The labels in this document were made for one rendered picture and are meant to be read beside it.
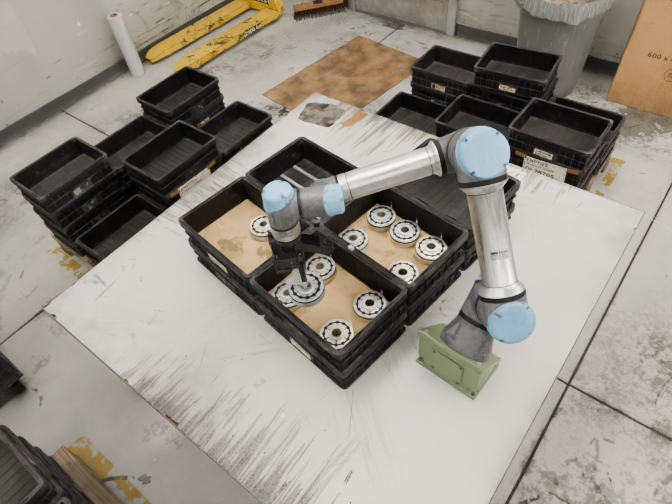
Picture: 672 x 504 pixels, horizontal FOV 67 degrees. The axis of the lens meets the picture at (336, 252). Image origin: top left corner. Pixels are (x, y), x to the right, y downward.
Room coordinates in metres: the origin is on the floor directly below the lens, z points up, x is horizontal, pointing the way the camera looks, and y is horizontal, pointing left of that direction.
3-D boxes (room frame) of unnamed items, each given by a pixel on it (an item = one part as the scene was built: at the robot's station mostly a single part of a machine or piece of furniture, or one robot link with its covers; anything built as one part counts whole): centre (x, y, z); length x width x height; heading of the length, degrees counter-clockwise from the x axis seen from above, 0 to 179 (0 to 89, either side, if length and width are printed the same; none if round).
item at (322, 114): (2.13, -0.02, 0.71); 0.22 x 0.19 x 0.01; 46
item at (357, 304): (0.88, -0.08, 0.86); 0.10 x 0.10 x 0.01
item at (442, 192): (1.30, -0.42, 0.87); 0.40 x 0.30 x 0.11; 39
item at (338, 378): (0.92, 0.04, 0.76); 0.40 x 0.30 x 0.12; 39
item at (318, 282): (0.87, 0.10, 1.00); 0.10 x 0.10 x 0.01
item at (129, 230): (1.88, 1.04, 0.26); 0.40 x 0.30 x 0.23; 136
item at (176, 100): (2.74, 0.78, 0.37); 0.40 x 0.30 x 0.45; 136
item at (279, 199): (0.90, 0.12, 1.30); 0.09 x 0.08 x 0.11; 88
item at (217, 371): (1.19, -0.03, 0.35); 1.60 x 1.60 x 0.70; 46
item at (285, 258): (0.90, 0.13, 1.14); 0.09 x 0.08 x 0.12; 92
